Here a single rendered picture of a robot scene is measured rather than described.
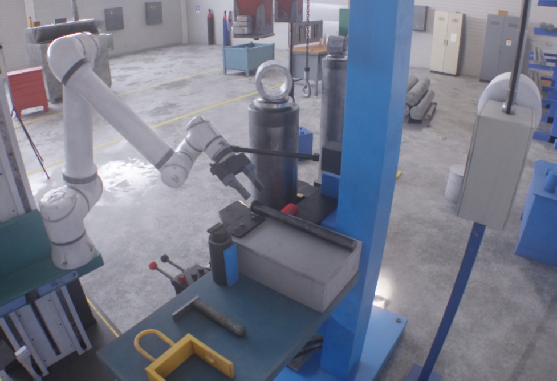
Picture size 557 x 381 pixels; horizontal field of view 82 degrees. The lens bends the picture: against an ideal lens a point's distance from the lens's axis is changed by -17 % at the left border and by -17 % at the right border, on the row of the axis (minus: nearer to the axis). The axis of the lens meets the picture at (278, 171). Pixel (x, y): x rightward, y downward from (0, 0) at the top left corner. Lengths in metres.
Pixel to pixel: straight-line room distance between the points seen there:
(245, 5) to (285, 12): 0.38
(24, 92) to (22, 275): 6.97
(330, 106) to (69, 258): 2.09
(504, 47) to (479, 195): 10.02
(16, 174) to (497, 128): 1.75
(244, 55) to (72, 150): 8.16
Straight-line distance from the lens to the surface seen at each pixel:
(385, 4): 1.21
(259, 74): 1.51
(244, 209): 1.75
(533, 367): 2.74
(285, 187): 1.65
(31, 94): 8.47
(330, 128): 2.93
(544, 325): 3.05
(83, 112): 1.51
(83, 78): 1.31
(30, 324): 2.01
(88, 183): 1.62
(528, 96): 1.65
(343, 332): 1.86
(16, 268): 1.72
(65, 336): 2.13
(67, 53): 1.32
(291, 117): 1.54
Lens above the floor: 1.91
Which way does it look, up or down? 26 degrees down
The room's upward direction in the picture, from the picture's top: straight up
